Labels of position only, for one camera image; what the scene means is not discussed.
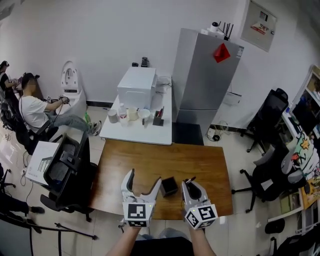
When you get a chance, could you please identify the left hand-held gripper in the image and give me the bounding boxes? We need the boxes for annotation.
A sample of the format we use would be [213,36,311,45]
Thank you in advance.
[120,168,163,228]

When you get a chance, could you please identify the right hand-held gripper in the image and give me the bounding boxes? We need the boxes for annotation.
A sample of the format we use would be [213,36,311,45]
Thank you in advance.
[181,180,219,230]

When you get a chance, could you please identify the dark brown pen holder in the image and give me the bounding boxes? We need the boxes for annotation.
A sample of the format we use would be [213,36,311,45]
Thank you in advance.
[159,176,179,199]

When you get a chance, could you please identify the person's right forearm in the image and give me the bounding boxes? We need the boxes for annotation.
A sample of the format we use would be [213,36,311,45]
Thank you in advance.
[187,224,217,256]

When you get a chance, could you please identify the person's left forearm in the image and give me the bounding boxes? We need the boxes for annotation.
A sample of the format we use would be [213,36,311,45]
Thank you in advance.
[105,223,142,256]

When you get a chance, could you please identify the person's grey trouser legs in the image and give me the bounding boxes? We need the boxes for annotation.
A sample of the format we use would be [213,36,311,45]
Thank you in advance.
[139,227,191,241]

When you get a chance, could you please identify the black floor mat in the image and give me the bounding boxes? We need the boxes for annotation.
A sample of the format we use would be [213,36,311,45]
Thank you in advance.
[171,121,205,146]

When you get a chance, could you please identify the person's black shirt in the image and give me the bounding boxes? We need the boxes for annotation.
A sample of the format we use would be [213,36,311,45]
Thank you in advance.
[129,235,201,256]

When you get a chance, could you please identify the grey desk organizer with pens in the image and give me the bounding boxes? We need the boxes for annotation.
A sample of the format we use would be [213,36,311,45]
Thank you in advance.
[152,106,165,127]

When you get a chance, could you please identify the black mesh office chair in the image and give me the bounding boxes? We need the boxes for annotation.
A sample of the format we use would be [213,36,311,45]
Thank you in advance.
[39,131,99,223]

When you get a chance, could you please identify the cream mug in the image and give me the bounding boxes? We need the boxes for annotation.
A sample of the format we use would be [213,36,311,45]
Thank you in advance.
[126,106,139,122]

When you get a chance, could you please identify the clear plastic bottle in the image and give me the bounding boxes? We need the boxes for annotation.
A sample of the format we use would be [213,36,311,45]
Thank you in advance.
[118,102,128,127]

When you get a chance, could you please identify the grey cup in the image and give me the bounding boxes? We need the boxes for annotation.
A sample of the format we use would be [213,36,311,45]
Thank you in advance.
[107,108,119,124]

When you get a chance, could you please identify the black office chair with cushion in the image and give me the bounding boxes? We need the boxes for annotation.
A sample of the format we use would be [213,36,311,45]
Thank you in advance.
[231,143,307,214]

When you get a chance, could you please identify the black tripod stand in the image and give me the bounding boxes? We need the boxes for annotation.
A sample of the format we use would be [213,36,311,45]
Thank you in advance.
[0,211,99,256]

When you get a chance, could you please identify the white microwave oven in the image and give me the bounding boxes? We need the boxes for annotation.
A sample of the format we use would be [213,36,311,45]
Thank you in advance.
[116,66,158,103]

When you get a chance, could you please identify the white cardboard box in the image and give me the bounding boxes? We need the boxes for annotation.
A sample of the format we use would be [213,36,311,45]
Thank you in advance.
[24,140,61,186]

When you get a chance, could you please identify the silver refrigerator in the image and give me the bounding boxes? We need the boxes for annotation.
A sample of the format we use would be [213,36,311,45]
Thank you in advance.
[171,27,245,137]

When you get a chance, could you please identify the black high-back office chair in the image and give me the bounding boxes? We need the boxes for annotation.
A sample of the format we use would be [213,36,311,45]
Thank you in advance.
[239,87,290,154]

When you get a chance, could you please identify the white shelf unit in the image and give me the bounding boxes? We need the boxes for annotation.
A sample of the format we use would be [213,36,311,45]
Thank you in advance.
[267,64,320,235]

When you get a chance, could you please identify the cartoon print cushion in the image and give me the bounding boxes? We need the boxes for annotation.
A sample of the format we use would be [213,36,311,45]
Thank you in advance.
[281,131,320,185]

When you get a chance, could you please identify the black computer monitor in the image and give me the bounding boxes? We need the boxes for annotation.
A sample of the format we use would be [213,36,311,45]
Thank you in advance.
[291,96,320,136]

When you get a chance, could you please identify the red diamond paper decoration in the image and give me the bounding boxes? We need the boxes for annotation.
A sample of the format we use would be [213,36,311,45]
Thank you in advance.
[213,42,231,64]

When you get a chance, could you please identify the black router with antennas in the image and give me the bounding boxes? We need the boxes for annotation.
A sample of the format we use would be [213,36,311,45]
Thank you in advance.
[217,21,235,42]

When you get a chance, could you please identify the grey electrical panel box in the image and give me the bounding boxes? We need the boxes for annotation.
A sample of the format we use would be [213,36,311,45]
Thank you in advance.
[240,0,278,53]

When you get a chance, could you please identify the floor power strip with cables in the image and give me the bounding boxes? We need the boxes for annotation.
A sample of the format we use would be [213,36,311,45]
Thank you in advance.
[206,120,247,143]

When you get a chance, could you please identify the white security camera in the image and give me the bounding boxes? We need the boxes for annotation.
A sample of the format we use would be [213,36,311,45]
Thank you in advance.
[208,21,221,34]

